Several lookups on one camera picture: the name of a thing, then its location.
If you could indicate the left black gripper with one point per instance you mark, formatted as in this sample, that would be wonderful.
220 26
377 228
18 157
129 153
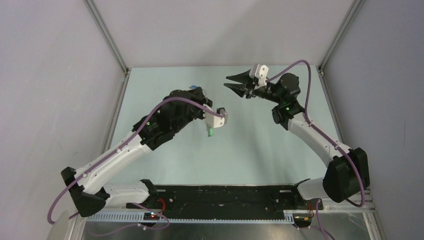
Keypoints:
197 94

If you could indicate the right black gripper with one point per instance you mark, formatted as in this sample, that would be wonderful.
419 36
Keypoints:
247 87

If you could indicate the large metal keyring with clips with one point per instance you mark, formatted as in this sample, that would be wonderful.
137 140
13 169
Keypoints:
208 117

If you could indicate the green key tag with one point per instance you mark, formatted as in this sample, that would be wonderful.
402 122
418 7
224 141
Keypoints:
210 132

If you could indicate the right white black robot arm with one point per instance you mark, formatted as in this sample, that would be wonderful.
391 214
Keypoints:
347 170

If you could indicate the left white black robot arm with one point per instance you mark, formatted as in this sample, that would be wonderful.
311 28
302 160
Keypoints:
88 186

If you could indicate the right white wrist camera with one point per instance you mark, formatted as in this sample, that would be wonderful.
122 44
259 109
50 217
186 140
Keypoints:
258 73

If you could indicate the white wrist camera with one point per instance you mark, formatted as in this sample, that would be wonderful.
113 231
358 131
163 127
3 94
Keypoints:
258 73
220 117

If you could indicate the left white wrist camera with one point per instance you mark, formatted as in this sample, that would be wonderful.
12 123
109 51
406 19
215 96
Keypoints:
220 117

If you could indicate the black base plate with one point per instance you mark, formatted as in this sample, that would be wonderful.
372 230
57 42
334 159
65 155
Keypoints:
227 200

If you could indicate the left aluminium frame post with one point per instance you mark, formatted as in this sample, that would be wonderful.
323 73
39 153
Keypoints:
104 31

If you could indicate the aluminium frame post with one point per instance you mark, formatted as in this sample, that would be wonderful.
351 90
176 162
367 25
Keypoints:
104 31
341 32

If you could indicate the right aluminium frame post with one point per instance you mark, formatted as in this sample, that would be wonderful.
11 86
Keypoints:
341 32

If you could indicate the grey slotted cable duct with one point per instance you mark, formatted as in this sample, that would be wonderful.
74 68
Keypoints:
145 217

